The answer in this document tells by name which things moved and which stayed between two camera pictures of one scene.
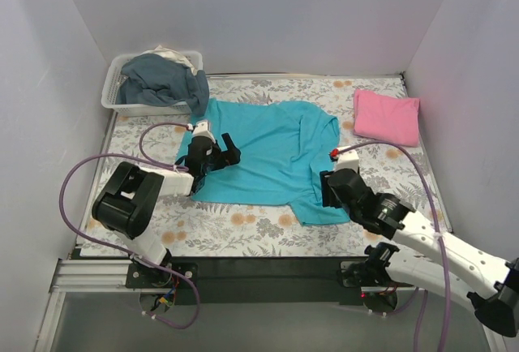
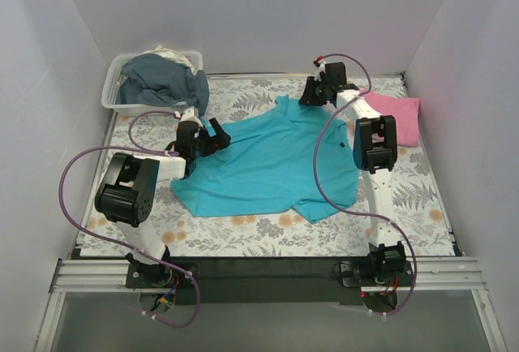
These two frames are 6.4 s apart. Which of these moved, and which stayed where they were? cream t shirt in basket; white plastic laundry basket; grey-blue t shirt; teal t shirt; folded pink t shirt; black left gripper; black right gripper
Moved: black left gripper; teal t shirt; black right gripper
Stayed: folded pink t shirt; grey-blue t shirt; white plastic laundry basket; cream t shirt in basket
